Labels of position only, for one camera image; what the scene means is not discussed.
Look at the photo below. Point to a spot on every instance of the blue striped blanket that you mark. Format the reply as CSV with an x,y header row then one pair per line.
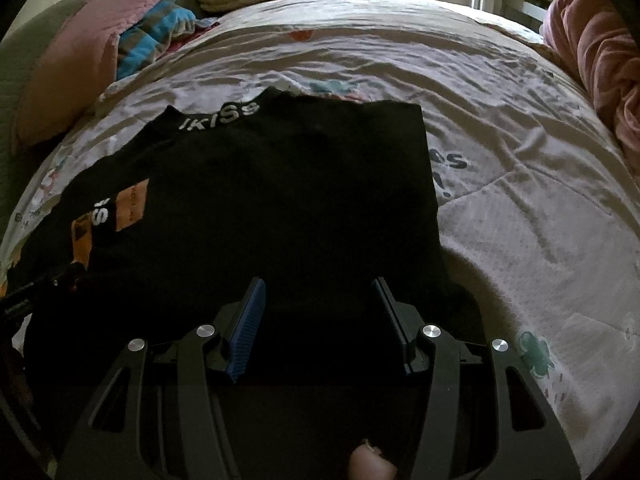
x,y
150,30

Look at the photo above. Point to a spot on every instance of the black shirt with white lettering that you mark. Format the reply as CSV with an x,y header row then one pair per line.
x,y
280,200

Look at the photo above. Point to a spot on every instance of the pink pillow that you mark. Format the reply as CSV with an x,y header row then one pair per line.
x,y
75,60

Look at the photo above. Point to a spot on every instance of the person's right hand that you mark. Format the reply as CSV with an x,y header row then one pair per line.
x,y
372,464

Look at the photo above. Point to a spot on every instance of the white cabinet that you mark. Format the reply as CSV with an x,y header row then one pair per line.
x,y
525,7

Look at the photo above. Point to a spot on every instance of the pink fleece blanket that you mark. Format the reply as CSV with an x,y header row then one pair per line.
x,y
600,50

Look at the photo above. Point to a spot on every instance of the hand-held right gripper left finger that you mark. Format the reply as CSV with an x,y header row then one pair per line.
x,y
245,330

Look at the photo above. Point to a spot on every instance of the white printed quilt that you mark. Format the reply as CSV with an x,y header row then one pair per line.
x,y
500,235

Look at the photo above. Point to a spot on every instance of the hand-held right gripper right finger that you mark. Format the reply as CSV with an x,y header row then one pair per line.
x,y
389,321

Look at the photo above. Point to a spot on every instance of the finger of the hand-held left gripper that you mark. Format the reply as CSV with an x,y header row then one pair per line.
x,y
45,282

